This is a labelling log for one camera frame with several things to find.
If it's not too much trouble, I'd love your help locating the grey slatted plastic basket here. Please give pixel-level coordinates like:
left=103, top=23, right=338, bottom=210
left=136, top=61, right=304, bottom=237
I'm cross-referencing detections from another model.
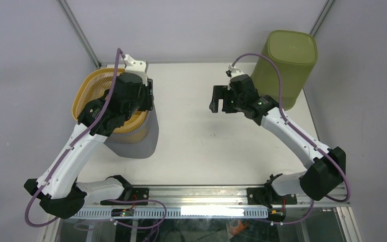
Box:
left=104, top=110, right=159, bottom=159

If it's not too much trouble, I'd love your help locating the yellow slatted plastic basket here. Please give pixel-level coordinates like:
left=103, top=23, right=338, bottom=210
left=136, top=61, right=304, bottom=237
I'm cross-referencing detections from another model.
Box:
left=72, top=68, right=148, bottom=134

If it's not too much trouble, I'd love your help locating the green slatted plastic basket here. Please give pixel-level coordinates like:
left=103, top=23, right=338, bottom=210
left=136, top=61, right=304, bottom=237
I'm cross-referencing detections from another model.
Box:
left=251, top=30, right=318, bottom=110

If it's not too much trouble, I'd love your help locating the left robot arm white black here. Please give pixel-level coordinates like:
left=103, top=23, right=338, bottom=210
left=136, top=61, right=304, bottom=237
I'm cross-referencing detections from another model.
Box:
left=24, top=72, right=154, bottom=219

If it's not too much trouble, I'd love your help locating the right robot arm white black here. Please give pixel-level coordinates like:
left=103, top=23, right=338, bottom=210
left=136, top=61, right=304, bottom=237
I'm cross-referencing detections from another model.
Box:
left=209, top=74, right=346, bottom=208

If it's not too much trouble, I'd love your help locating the orange object under table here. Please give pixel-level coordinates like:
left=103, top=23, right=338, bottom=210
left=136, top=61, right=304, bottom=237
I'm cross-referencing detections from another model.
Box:
left=229, top=219, right=249, bottom=236

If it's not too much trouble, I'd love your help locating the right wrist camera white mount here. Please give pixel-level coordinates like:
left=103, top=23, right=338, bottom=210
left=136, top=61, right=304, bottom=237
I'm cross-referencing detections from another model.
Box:
left=225, top=65, right=245, bottom=79

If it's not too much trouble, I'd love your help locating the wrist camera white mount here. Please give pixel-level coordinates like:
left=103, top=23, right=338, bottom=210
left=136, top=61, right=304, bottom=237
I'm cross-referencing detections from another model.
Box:
left=122, top=54, right=148, bottom=85
left=225, top=65, right=245, bottom=79

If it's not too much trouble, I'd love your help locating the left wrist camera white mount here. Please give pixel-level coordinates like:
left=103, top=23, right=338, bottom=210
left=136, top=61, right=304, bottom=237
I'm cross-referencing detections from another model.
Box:
left=122, top=54, right=148, bottom=85

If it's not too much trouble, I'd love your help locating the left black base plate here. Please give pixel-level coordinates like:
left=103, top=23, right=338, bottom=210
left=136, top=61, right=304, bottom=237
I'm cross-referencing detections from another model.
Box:
left=100, top=187, right=150, bottom=206

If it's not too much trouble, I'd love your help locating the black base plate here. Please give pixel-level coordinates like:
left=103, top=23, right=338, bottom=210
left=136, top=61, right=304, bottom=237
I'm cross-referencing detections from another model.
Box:
left=246, top=187, right=297, bottom=206
left=100, top=187, right=150, bottom=206

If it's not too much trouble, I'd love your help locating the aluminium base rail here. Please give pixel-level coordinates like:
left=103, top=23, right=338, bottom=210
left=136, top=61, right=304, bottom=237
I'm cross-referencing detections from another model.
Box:
left=81, top=185, right=351, bottom=208

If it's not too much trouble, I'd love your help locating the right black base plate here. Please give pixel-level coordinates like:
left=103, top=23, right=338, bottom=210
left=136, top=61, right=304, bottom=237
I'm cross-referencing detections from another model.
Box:
left=246, top=187, right=297, bottom=206

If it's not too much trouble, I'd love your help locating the white slotted cable duct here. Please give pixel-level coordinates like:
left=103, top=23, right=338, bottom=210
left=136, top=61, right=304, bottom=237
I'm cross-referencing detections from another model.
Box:
left=71, top=205, right=268, bottom=220

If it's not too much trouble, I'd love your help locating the right aluminium frame post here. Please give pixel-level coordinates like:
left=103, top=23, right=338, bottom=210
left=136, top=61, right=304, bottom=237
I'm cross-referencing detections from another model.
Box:
left=309, top=0, right=335, bottom=37

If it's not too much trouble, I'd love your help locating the aluminium frame post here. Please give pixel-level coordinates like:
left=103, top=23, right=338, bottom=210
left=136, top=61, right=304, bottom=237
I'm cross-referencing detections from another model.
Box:
left=309, top=0, right=335, bottom=37
left=56, top=0, right=101, bottom=69

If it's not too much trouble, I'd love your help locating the left aluminium frame post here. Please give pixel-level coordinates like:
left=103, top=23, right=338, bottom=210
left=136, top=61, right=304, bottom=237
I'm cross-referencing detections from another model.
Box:
left=56, top=0, right=101, bottom=69

